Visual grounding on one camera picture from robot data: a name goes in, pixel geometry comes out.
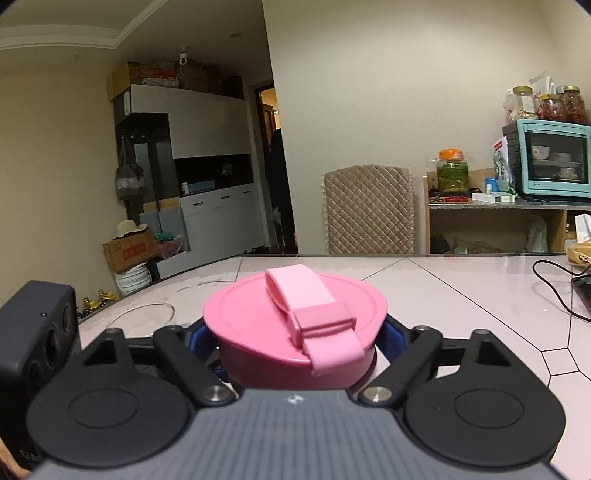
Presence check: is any quilted beige chair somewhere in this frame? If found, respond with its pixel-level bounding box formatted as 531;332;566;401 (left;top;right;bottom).
322;164;415;255

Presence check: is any white grey cabinet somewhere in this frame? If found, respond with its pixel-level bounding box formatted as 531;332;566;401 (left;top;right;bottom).
112;85;266;279

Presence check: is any cardboard box on floor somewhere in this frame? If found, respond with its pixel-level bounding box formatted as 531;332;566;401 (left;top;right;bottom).
102;228;160;274

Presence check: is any orange lid pickle jar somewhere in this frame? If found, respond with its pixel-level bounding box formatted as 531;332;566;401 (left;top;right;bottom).
436;149;470;194

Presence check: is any pale contents glass jar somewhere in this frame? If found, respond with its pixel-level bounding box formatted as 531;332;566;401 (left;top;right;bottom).
509;85;538;122

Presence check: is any hanging grey bag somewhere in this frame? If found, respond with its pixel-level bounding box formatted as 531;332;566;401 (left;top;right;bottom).
115;136;147;201

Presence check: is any stack of white plates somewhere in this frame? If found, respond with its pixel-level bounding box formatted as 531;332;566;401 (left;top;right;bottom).
114;263;152;296

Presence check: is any teal toaster oven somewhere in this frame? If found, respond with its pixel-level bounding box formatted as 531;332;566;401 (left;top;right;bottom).
503;119;590;202

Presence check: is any straw hat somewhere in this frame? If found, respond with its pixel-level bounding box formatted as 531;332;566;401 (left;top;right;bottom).
113;219;147;239

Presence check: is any pink bottle cap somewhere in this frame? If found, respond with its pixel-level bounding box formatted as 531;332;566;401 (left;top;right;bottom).
204;264;388;390

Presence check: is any black smartphone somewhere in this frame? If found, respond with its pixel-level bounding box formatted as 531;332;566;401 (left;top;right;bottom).
571;274;591;314

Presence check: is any red chili jar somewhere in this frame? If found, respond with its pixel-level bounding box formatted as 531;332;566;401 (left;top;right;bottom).
562;85;588;125
537;94;566;122

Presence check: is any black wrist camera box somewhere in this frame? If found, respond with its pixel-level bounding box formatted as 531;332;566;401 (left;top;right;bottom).
1;280;80;470

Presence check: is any black charging cable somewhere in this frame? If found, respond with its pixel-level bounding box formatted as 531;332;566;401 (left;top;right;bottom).
531;259;591;323

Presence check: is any wooden shelf unit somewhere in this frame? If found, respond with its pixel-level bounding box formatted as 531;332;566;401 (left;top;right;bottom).
421;172;590;254

